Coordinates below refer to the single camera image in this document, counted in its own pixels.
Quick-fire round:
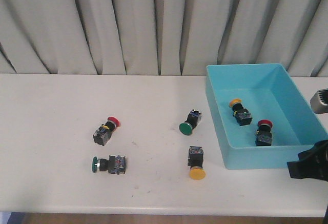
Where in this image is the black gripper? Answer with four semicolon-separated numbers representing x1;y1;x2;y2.
287;140;327;181

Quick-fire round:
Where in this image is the green push button left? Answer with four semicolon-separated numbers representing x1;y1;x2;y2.
91;155;127;175

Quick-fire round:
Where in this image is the red push button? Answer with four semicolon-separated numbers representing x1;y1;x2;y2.
93;116;120;146
255;119;273;147

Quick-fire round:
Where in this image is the green push button right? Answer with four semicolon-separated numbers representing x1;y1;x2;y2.
179;109;202;136

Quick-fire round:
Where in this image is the grey pleated curtain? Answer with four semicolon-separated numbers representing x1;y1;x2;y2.
1;0;327;77

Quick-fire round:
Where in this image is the green push button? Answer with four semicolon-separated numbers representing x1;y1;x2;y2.
91;155;127;175
179;109;202;136

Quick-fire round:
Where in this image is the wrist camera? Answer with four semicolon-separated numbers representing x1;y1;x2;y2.
310;89;328;114

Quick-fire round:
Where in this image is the yellow push button front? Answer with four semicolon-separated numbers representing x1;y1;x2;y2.
187;146;206;180

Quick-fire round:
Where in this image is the light blue plastic box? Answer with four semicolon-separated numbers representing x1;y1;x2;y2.
206;64;327;169

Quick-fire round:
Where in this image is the yellow push button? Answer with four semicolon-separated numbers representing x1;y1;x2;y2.
187;146;206;180
229;98;253;126

